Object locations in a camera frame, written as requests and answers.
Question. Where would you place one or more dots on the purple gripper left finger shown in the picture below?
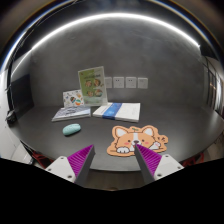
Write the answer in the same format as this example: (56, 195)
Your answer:
(74, 168)

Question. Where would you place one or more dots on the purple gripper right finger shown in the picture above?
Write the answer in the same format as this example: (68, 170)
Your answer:
(155, 166)

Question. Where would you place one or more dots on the corgi shaped mouse pad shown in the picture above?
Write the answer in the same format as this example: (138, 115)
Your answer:
(125, 140)

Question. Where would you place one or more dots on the teal computer mouse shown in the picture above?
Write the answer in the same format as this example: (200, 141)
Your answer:
(71, 129)

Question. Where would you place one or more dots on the grey patterned book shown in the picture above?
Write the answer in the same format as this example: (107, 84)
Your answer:
(72, 113)

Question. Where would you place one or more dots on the white box with blue band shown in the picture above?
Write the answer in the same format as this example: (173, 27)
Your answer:
(119, 111)

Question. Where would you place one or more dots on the small colourful card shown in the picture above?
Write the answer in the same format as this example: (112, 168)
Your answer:
(73, 98)

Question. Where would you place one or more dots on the green standing leaflet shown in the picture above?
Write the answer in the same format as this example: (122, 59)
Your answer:
(93, 87)

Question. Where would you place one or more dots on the black monitor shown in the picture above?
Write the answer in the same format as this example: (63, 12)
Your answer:
(21, 96)

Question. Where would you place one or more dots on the white wall socket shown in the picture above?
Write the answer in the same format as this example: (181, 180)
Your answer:
(131, 82)
(108, 82)
(118, 82)
(142, 83)

